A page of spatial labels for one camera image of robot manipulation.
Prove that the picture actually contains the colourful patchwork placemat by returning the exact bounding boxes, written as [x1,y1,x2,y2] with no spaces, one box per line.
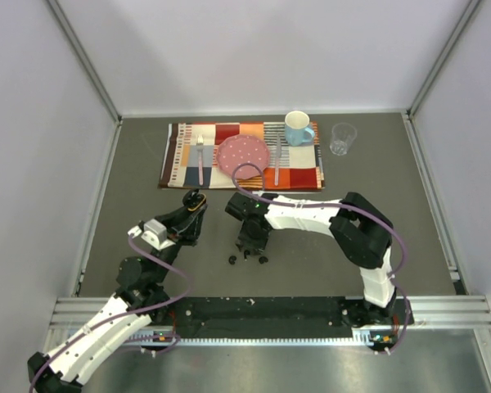
[159,121,325,192]

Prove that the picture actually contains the aluminium frame rail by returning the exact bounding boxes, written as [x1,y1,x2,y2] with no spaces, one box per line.
[48,296,491,349]

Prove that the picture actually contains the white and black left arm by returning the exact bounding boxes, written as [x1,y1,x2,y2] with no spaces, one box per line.
[27,202,207,392]

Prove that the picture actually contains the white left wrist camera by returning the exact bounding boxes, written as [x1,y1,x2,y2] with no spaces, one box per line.
[128,219,175,251]

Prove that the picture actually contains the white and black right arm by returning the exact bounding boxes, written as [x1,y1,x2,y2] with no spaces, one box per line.
[225,192,397,327]

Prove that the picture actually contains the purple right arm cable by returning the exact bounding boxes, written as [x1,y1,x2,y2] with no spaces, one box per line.
[232,163,412,354]

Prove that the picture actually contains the knife with pink handle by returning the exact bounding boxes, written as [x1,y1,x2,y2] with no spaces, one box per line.
[274,134,282,187]

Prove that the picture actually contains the pink dotted plate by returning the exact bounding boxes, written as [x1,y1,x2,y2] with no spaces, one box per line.
[215,134,270,180]

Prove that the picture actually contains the light blue mug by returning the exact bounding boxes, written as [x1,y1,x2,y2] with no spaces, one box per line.
[284,111,315,147]

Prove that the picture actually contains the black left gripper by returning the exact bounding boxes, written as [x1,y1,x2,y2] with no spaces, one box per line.
[150,198,207,283]

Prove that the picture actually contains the clear drinking glass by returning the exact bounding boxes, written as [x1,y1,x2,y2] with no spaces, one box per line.
[330,123,358,156]

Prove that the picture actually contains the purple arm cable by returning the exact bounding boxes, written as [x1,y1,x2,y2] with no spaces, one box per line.
[232,163,412,354]
[27,235,196,392]

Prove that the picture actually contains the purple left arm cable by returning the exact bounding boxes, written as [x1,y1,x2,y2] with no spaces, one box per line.
[27,235,196,392]

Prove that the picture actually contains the fork with pink handle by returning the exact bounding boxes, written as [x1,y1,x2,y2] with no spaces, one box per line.
[196,134,204,186]

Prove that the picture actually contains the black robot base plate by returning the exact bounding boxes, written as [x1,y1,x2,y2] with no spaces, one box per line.
[160,296,406,339]

